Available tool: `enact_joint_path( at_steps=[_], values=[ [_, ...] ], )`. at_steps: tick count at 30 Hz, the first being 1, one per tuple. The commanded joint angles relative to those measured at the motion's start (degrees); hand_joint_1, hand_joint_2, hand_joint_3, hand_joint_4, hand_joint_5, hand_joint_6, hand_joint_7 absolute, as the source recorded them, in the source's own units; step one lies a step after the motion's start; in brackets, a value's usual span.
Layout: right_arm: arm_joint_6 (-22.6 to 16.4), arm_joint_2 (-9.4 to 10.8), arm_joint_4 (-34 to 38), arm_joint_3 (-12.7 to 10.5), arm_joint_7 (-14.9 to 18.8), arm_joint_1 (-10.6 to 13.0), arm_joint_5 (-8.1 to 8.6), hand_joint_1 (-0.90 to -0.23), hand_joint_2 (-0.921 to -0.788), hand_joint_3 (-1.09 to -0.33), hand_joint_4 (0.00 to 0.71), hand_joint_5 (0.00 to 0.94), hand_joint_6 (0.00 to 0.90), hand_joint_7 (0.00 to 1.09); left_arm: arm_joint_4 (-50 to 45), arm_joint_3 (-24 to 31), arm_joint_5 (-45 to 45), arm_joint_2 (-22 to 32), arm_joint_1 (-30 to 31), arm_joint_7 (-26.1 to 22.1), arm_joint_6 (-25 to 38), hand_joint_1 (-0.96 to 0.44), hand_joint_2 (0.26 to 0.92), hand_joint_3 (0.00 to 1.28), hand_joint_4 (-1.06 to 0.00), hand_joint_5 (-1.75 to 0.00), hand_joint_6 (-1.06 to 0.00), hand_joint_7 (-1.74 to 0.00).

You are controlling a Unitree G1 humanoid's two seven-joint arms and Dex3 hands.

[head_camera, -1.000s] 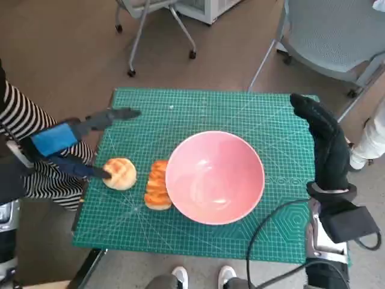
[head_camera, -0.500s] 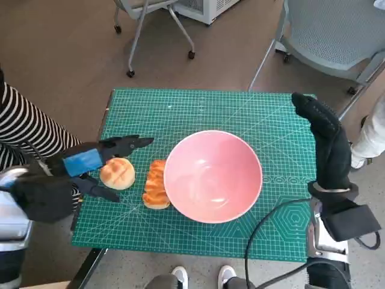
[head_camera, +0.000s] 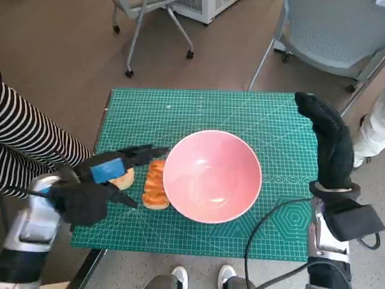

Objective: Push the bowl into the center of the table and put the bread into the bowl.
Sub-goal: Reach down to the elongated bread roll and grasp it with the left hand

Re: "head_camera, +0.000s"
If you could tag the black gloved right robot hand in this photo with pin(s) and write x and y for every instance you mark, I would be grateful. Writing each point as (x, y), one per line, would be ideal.
(334, 150)

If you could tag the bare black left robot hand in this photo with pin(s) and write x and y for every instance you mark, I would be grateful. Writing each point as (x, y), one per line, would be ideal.
(106, 170)

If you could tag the round pale toy bun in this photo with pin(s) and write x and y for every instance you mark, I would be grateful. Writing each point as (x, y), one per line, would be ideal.
(124, 180)

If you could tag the long orange striped toy bread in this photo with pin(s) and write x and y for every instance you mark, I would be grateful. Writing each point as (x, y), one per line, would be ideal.
(152, 186)

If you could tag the pink bowl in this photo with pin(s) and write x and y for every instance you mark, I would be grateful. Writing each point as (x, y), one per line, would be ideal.
(210, 174)

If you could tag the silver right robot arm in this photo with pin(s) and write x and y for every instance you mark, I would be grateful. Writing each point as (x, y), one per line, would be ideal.
(328, 241)

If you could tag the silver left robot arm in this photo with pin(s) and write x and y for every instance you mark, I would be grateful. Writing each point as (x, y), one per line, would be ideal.
(33, 210)

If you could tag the person in white clothing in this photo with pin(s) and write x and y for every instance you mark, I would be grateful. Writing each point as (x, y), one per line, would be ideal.
(373, 135)

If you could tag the person in striped clothing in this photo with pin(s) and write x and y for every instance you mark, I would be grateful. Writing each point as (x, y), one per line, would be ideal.
(30, 132)

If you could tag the green cutting mat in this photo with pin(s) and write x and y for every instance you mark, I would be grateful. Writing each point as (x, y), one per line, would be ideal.
(210, 111)

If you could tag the grey mesh chair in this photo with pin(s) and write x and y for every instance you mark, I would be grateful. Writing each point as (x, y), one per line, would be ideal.
(331, 30)

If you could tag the beige board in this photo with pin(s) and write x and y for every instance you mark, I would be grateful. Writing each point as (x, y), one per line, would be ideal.
(54, 285)

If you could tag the person with white shoes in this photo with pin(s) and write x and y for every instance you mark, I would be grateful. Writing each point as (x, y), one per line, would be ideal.
(179, 275)

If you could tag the grey chair with castors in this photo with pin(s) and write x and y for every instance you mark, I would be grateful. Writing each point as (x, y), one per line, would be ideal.
(136, 30)

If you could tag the white appliance with grille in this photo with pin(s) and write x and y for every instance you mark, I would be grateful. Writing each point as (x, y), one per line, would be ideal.
(207, 9)

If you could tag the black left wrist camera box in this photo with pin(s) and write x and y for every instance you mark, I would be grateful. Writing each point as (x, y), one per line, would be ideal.
(81, 204)

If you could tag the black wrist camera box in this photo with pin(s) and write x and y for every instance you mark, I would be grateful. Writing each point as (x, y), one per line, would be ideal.
(355, 222)
(81, 204)

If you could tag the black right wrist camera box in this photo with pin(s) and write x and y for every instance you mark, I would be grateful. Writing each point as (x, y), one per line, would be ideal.
(355, 222)

